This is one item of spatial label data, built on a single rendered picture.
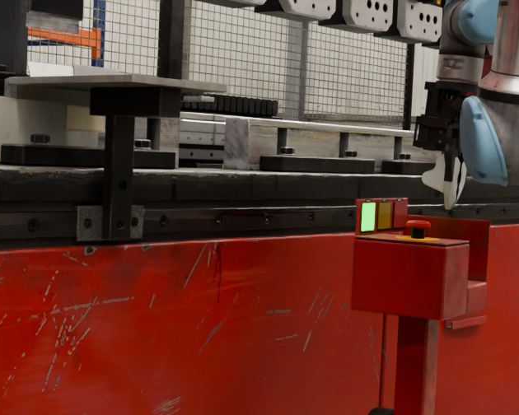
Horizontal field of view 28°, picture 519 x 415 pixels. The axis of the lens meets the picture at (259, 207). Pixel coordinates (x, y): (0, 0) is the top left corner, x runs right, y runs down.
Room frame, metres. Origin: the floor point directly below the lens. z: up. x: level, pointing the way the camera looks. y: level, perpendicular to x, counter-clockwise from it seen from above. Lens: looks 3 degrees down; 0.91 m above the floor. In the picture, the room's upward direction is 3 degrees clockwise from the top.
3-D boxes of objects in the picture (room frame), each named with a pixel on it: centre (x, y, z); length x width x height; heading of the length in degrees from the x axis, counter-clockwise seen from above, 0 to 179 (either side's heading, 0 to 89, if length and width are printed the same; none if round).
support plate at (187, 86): (1.47, 0.21, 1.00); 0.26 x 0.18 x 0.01; 50
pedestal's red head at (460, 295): (1.71, -0.27, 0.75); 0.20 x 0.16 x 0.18; 148
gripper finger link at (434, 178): (1.74, -0.30, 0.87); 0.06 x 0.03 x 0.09; 58
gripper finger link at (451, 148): (1.72, -0.32, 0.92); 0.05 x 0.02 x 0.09; 148
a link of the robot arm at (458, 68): (1.74, -0.32, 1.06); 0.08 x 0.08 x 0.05
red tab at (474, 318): (2.25, -0.46, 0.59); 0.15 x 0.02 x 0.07; 140
